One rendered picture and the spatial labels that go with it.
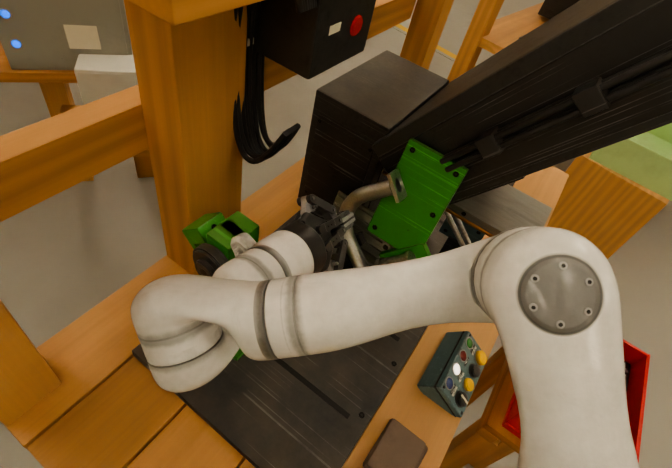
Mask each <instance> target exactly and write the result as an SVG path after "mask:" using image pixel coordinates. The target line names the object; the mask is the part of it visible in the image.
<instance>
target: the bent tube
mask: <svg viewBox="0 0 672 468"><path fill-rule="evenodd" d="M387 178H388V180H385V181H381V182H377V183H374V184H370V185H366V186H363V187H360V188H358V189H356V190H354V191H353V192H351V193H350V194H349V195H348V196H347V197H346V198H345V200H344V201H343V203H342V205H341V207H340V210H339V212H341V211H345V210H349V212H353V214H354V213H355V211H356V209H357V208H358V207H359V206H360V205H361V204H363V203H365V202H368V201H372V200H376V199H380V198H384V197H388V196H392V195H393V196H394V199H395V202H396V203H400V202H401V201H402V200H403V199H405V198H406V197H407V193H406V190H405V187H404V184H403V181H402V178H401V175H400V172H399V169H395V170H393V171H391V172H390V173H388V174H387ZM344 239H346V240H347V241H348V247H347V254H348V257H349V259H350V261H351V263H352V265H353V268H360V267H368V266H369V265H368V263H367V261H366V259H365V257H364V254H363V252H362V250H361V248H360V245H359V243H358V241H357V239H356V236H355V234H354V231H353V227H351V228H350V229H349V230H347V231H346V233H345V234H344Z"/></svg>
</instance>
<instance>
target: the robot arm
mask: <svg viewBox="0 0 672 468"><path fill-rule="evenodd" d="M297 204H298V205H299V206H301V211H300V214H298V215H297V216H296V217H295V219H294V221H293V222H291V223H290V224H288V225H286V226H284V227H283V228H281V229H279V230H277V231H276V232H274V233H272V234H270V235H269V236H267V237H265V238H263V239H262V240H260V241H259V242H256V241H255V240H254V239H253V238H252V237H251V236H250V235H249V234H248V233H240V234H239V235H237V236H235V237H233V238H232V239H231V244H230V245H231V248H232V250H233V253H234V255H235V258H233V259H231V260H230V261H228V262H226V263H225V264H223V265H222V266H220V267H219V268H218V269H217V270H216V271H215V272H214V274H213V276H212V277H210V276H203V275H193V274H177V275H170V276H166V277H162V278H159V279H157V280H154V281H152V282H151V283H149V284H147V285H146V286H145V287H144V288H142V289H141V290H140V291H139V292H138V294H137V295H136V296H135V298H134V300H133V302H132V305H131V318H132V322H133V325H134V328H135V330H136V333H137V335H138V338H139V341H140V344H141V346H142V349H143V351H144V354H145V357H146V359H147V363H148V365H149V368H150V371H151V373H152V376H153V378H154V380H155V381H156V383H157V384H158V385H159V386H160V387H161V388H162V389H164V390H166V391H169V392H175V393H181V392H187V391H191V390H194V389H197V388H199V387H201V386H203V385H205V384H207V383H208V382H210V381H211V380H213V379H214V378H215V377H216V376H218V375H219V374H220V373H221V372H222V371H223V370H224V369H225V367H226V366H227V365H228V364H229V363H230V361H231V360H232V359H233V357H234V356H235V355H236V353H237V352H238V350H239V349H241V350H242V352H243V353H244V354H245V355H246V356H247V357H248V358H250V359H252V360H257V361H266V360H275V359H283V358H291V357H299V356H307V355H314V354H321V353H327V352H333V351H337V350H342V349H346V348H350V347H354V346H357V345H360V344H364V343H367V342H370V341H373V340H376V339H379V338H382V337H385V336H388V335H391V334H394V333H398V332H402V331H405V330H409V329H414V328H419V327H423V326H429V325H436V324H445V323H494V324H495V326H496V328H497V331H498V333H499V336H500V339H501V343H502V346H503V349H504V352H505V356H506V359H507V363H508V366H509V371H510V375H511V379H512V383H513V387H514V391H515V396H516V400H517V405H518V411H519V417H520V427H521V442H520V452H519V460H518V467H517V468H639V464H638V459H637V455H636V450H635V446H634V441H633V437H632V432H631V427H630V421H629V414H628V406H627V394H626V380H625V364H624V348H623V328H622V313H621V302H620V294H619V288H618V284H617V280H616V277H615V275H614V272H613V270H612V267H611V265H610V263H609V261H608V260H607V258H606V257H605V255H604V254H603V253H602V252H601V251H600V250H599V248H598V247H596V246H595V245H594V244H593V243H592V242H591V241H589V240H588V239H586V238H585V237H583V236H581V235H579V234H577V233H575V232H572V231H569V230H566V229H561V228H553V227H537V226H524V227H515V228H511V229H508V230H505V231H503V232H501V233H499V234H497V235H495V236H492V237H489V238H486V239H483V240H480V241H477V242H474V243H471V244H468V245H465V246H462V247H459V248H456V249H452V250H449V251H446V252H442V253H438V254H434V255H430V256H426V257H422V258H417V259H412V260H407V261H402V262H396V263H390V264H383V265H376V266H368V267H360V268H351V269H343V267H344V262H345V257H346V252H347V247H348V241H347V240H346V239H344V234H345V233H346V231H347V230H349V229H350V228H351V227H353V225H354V224H353V222H354V221H355V217H354V214H353V212H349V210H345V211H341V212H338V213H337V214H336V208H335V206H333V205H331V204H330V203H328V202H326V201H324V200H322V199H321V198H319V197H317V196H315V195H314V194H310V195H306V196H302V197H299V198H297ZM310 212H312V213H314V214H316V215H318V216H320V217H323V218H324V219H325V220H323V219H322V218H320V217H318V216H315V215H313V214H311V213H310ZM337 248H339V252H338V253H336V250H337ZM320 271H323V272H320Z"/></svg>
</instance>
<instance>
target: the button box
mask: <svg viewBox="0 0 672 468"><path fill-rule="evenodd" d="M468 338H471V340H472V342H473V346H472V348H469V347H468V346H467V339H468ZM479 350H481V348H480V347H479V345H478V344H477V342H476V341H475V339H474V338H473V336H472V334H471V333H470V332H469V331H465V332H464V331H463V332H462V331H461V332H447V333H446V334H445V336H444V338H443V340H442V341H441V343H440V345H439V347H438V349H437V350H436V352H435V354H434V356H433V358H432V359H431V361H430V363H429V365H428V367H427V368H426V370H425V372H424V374H423V375H422V377H421V379H420V381H419V383H418V384H417V386H418V388H419V389H420V391H421V392H422V393H423V394H424V395H425V396H427V397H428V398H429V399H431V400H432V401H434V402H435V403H436V404H438V405H439V406H440V407H442V408H443V409H444V410H446V411H447V412H448V413H450V414H451V415H453V416H454V417H460V418H461V417H462V416H463V413H464V411H465V409H466V407H467V405H466V406H465V407H461V406H459V405H458V403H457V394H458V393H459V392H465V393H466V395H467V397H468V402H469V400H470V398H471V395H472V393H473V391H474V389H475V386H476V384H477V382H478V380H479V377H480V375H481V373H482V371H483V368H484V366H485V365H479V364H478V363H477V361H476V352H477V351H479ZM461 351H465V352H466V355H467V358H466V360H465V361H462V359H461V357H460V354H461ZM455 364H458V365H459V367H460V373H459V374H458V375H456V374H455V373H454V365H455ZM472 365H478V366H479V368H480V375H479V376H478V377H473V376H472V375H471V372H470V368H471V366H472ZM448 378H451V379H452V380H453V387H452V389H449V388H448V387H447V384H446V381H447V379H448ZM466 378H471V379H472V380H473V382H474V389H473V390H472V391H466V390H465V388H464V380H465V379H466Z"/></svg>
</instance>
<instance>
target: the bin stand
mask: <svg viewBox="0 0 672 468"><path fill-rule="evenodd" d="M494 384H495V385H494ZM493 385H494V387H493V390H492V392H491V395H490V397H489V400H488V402H487V404H486V407H485V409H484V412H483V414H482V417H481V418H480V419H478V420H477V421H476V422H474V423H473V424H472V425H470V426H469V427H468V428H466V429H465V430H464V431H462V432H461V433H460V434H458V435H457V436H456V437H454V438H453V439H452V441H451V443H450V445H449V448H448V450H447V452H446V454H445V457H444V459H443V461H442V463H441V466H440V468H462V467H463V466H465V465H467V464H468V463H469V464H470V465H471V466H473V467H474V468H485V467H487V466H489V465H491V464H493V463H494V462H496V461H498V460H500V459H502V458H504V457H505V456H507V455H509V454H511V453H513V452H517V453H518V454H519V452H520V442H521V439H519V438H518V437H517V436H515V435H514V434H512V433H511V432H510V431H508V430H507V429H505V428H504V427H503V426H502V422H503V419H504V417H505V414H506V411H507V408H508V406H509V403H510V400H511V398H512V395H513V392H514V387H513V383H512V379H511V375H510V371H509V366H508V363H507V359H506V356H505V352H504V349H503V346H502V347H501V348H500V349H499V350H498V351H497V352H496V353H495V354H493V355H492V356H491V357H490V358H489V359H488V360H487V362H486V364H485V366H484V369H483V371H482V373H481V375H480V378H479V380H478V382H477V384H476V387H475V389H474V391H473V393H472V396H471V398H470V400H469V402H468V405H467V407H468V406H469V405H470V404H471V403H472V402H474V401H475V400H476V399H477V398H478V397H480V396H481V395H482V394H483V393H484V392H486V391H487V390H488V389H489V388H490V387H492V386H493Z"/></svg>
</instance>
